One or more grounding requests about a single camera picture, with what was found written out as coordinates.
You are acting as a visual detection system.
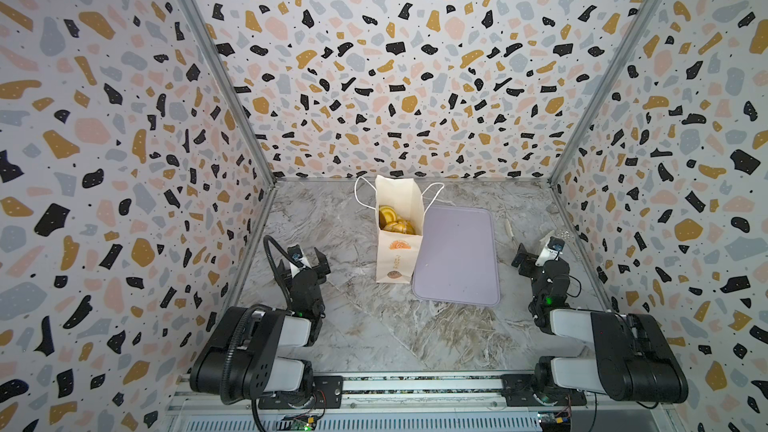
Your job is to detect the steel tongs white tips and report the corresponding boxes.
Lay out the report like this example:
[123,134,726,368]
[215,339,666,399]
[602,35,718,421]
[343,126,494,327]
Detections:
[502,214,557,248]

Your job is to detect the printed paper bread bag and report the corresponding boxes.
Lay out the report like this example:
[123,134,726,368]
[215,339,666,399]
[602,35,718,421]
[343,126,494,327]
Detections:
[354,175,445,284]

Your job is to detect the knotted brown bun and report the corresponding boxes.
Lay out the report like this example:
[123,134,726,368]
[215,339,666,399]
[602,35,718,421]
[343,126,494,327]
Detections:
[383,219,416,235]

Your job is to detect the round yellow tart bread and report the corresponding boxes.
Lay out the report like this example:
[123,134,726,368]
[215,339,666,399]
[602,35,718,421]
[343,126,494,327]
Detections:
[378,205,399,227]

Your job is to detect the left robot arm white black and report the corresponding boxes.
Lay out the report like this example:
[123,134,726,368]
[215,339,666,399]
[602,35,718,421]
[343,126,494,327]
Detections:
[189,245,331,408]

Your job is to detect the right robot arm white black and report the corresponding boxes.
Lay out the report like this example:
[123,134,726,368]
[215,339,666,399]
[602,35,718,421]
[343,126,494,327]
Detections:
[512,237,689,405]

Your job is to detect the lilac plastic tray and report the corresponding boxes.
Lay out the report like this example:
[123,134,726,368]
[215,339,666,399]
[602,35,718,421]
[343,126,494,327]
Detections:
[411,205,501,307]

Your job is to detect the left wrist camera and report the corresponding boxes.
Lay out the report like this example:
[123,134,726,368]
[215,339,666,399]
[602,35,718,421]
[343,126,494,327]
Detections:
[287,245,310,270]

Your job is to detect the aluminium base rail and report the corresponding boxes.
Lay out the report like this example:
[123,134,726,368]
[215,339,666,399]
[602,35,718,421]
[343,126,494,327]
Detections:
[159,371,684,431]

